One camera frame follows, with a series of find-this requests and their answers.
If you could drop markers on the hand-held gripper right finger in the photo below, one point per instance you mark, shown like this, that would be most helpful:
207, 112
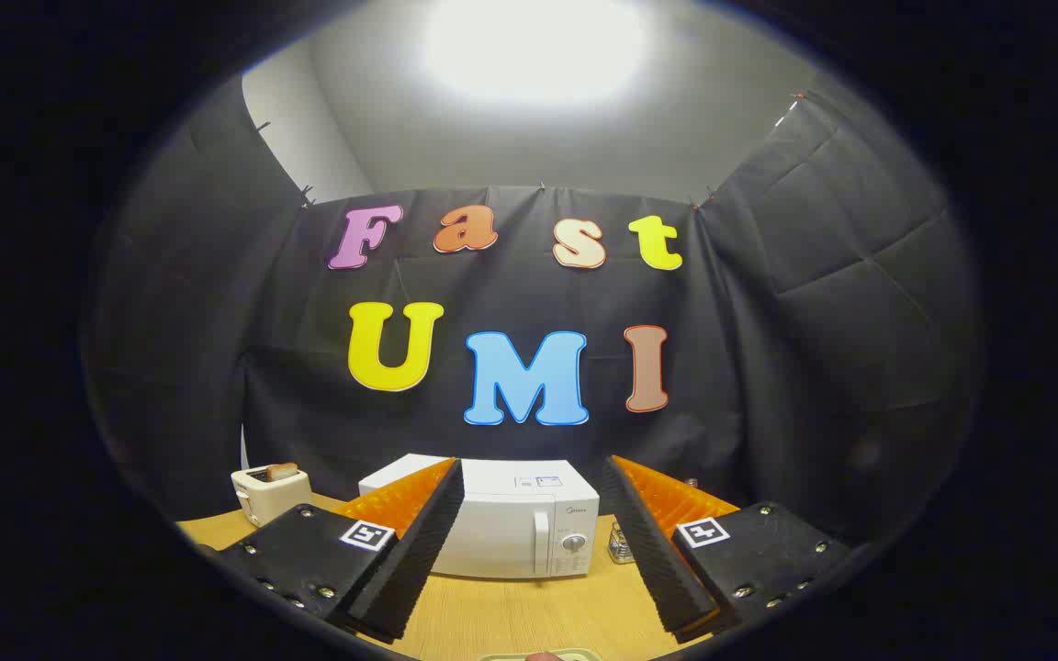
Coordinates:
658, 560

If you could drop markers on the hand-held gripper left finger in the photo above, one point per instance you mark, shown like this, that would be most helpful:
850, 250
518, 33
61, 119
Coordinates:
419, 560

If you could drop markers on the white microwave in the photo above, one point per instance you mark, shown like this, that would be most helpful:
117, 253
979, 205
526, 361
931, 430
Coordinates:
511, 523

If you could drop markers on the white plate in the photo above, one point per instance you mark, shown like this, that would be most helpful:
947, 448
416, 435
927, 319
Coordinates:
501, 656

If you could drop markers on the toast slice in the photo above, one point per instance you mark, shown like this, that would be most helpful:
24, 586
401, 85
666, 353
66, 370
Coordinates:
282, 472

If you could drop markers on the white toaster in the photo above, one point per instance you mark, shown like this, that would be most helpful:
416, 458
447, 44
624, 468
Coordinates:
267, 500

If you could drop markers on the black backdrop cloth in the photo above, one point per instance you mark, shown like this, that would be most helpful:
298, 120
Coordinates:
529, 294

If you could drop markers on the ceiling light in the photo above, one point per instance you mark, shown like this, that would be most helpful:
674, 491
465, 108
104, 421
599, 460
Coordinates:
534, 46

